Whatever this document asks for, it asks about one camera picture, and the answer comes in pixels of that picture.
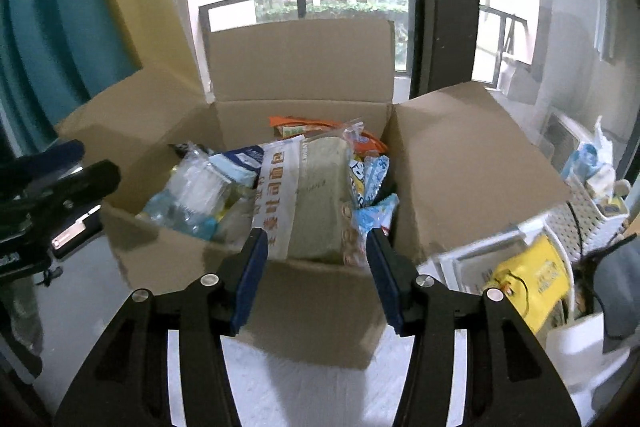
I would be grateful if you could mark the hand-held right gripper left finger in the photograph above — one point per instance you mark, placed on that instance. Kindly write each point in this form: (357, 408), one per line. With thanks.
(250, 282)

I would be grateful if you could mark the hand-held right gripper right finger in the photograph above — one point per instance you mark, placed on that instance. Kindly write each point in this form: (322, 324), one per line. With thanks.
(385, 282)

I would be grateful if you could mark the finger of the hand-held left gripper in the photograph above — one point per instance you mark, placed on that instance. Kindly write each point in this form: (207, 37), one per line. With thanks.
(85, 184)
(55, 154)

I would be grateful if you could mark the light blue triangular packet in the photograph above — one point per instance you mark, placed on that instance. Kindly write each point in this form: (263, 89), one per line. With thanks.
(375, 214)

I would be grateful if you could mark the clear blue snack packet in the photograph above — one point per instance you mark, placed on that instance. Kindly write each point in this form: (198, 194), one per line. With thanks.
(195, 197)

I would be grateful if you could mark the light blue cartoon packet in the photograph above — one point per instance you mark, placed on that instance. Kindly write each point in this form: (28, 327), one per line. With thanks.
(372, 174)

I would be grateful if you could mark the olive packet with white label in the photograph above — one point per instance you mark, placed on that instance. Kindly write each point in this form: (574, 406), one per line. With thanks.
(320, 192)

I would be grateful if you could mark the navy and white snack packet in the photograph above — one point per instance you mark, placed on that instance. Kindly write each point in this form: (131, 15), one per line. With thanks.
(240, 162)

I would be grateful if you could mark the orange snack packet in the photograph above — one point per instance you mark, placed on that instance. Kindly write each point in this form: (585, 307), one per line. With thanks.
(300, 123)

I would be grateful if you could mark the brown cardboard box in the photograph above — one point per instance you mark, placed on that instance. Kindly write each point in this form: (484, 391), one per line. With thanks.
(300, 57)

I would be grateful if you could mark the person's left hand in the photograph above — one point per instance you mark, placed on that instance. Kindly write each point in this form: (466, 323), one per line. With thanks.
(25, 312)

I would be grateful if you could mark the white plastic tray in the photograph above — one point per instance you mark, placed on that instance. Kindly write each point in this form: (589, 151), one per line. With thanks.
(470, 267)

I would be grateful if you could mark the teal curtain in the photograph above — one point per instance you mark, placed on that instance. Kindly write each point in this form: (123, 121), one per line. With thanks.
(55, 32)

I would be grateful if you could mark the yellow tissue packet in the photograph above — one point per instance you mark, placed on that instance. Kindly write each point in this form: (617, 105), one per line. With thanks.
(540, 277)

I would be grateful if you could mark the white box device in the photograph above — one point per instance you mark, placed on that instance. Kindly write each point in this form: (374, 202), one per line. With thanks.
(585, 352)

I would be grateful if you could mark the white plastic basket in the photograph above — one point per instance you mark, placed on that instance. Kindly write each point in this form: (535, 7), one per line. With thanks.
(595, 217)

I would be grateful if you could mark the white outdoor appliance unit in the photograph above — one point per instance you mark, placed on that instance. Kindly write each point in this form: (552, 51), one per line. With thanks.
(562, 137)

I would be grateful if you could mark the grey cloth pouch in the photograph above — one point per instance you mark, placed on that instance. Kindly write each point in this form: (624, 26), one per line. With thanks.
(620, 292)

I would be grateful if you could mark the black balcony railing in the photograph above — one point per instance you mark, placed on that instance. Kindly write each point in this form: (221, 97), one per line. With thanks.
(301, 4)

